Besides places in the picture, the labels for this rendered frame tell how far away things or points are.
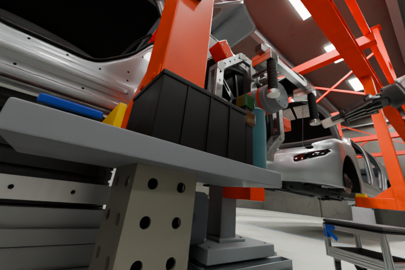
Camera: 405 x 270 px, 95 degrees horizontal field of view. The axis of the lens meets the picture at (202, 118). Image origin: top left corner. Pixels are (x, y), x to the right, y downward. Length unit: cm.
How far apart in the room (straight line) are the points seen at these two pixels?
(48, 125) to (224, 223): 84
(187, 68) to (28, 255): 56
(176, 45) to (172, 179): 46
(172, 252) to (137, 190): 10
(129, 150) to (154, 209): 9
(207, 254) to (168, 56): 67
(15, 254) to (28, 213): 7
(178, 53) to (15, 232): 55
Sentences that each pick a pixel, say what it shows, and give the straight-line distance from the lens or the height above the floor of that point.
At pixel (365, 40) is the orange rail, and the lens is 468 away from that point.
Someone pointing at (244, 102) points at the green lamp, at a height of 63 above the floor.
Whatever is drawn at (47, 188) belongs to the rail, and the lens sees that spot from 52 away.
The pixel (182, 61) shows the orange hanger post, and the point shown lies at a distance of 63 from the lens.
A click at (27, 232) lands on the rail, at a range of 52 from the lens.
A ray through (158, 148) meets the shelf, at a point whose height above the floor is 44.
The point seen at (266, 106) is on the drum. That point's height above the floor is 79.
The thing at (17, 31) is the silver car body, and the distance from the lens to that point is 121.
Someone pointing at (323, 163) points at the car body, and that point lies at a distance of 352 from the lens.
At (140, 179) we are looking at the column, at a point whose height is 40.
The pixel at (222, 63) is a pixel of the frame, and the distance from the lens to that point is 90.
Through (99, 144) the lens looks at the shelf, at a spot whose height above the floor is 43.
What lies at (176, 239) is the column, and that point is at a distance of 30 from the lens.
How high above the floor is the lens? 39
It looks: 23 degrees up
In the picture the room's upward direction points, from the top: 6 degrees clockwise
